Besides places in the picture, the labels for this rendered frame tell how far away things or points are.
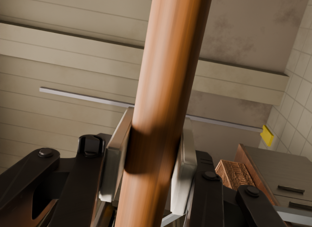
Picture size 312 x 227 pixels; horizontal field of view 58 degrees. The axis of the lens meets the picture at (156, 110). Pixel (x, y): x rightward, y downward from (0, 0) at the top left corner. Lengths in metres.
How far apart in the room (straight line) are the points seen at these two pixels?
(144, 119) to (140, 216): 0.06
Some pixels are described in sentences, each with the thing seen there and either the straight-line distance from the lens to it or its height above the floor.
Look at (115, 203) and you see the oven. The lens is 2.10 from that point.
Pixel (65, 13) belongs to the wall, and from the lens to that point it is 3.07.
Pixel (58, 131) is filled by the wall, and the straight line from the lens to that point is 3.43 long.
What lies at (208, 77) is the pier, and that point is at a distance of 2.79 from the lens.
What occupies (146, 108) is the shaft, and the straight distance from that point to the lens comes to 0.15.
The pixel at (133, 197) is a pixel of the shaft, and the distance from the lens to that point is 0.17.
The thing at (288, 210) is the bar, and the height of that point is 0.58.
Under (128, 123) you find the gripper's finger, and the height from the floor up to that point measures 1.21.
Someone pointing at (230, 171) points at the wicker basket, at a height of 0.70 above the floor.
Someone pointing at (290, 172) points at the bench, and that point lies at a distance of 1.89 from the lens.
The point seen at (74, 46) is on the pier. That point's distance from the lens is 2.88.
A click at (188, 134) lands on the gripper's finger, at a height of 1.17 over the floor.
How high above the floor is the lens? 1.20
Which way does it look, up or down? level
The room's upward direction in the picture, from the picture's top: 79 degrees counter-clockwise
